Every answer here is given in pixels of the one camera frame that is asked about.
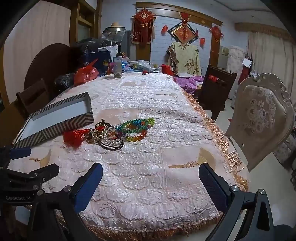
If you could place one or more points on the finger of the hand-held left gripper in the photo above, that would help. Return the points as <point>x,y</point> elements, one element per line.
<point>19,153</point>
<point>44,171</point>

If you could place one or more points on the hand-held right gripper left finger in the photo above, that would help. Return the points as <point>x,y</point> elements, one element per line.
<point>89,187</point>

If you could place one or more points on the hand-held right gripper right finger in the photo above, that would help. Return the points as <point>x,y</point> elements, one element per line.
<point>211,185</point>

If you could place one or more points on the red tassel ornament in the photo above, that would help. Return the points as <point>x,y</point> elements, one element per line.
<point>74,138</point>

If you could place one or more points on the chevron striped box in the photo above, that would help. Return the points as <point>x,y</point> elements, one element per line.
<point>67,122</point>

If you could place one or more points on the dark wooden chair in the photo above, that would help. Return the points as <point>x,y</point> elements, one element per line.
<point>215,92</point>
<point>34,97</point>

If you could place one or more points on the small black plastic bag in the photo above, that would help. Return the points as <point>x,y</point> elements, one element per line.
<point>62,81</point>

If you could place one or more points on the cream floral upholstered chair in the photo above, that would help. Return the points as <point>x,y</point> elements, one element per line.
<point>259,111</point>

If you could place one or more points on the round dark wooden board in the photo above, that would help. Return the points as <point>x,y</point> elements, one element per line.
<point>50,62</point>

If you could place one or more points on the pink embossed tablecloth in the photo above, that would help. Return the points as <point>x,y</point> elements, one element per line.
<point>150,104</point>

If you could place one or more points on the red plastic bag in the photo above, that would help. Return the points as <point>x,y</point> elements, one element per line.
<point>85,74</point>

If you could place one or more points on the purple cloth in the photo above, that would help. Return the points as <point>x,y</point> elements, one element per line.
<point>189,82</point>

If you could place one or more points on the large black plastic bag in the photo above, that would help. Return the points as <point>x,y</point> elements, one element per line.
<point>83,51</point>

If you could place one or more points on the clear plastic bottle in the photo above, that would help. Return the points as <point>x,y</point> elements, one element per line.
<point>117,67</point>

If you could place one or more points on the blue gift bag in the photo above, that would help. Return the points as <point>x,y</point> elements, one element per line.
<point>101,60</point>

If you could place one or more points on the small red pouch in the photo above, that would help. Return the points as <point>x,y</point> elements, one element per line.
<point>166,68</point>

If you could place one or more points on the cream floral cloth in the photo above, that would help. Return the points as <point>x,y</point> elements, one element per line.
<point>185,58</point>

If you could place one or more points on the pile of plastic packets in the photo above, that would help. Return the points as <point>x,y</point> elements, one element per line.
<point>143,66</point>

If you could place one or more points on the white paper bag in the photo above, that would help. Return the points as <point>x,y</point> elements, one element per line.
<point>113,49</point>

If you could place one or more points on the wooden shelf cabinet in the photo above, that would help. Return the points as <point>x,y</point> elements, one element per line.
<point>74,20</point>

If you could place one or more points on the small red hanging ornament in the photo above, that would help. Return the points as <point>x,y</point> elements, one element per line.
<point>202,41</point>
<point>164,28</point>

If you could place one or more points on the pale curtain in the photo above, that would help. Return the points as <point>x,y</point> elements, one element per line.
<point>270,46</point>

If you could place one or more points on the metal basin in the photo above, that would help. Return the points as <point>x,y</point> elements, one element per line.
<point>114,29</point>

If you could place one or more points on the small red knot wall hanging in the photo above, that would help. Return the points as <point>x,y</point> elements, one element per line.
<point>216,32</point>

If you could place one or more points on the diamond red wall hanging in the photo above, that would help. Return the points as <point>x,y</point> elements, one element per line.
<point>183,33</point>

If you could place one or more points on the large red knot wall hanging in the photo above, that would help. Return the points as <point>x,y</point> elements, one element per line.
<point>143,27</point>

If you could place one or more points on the wooden wall frame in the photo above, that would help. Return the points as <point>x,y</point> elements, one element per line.
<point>161,8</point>

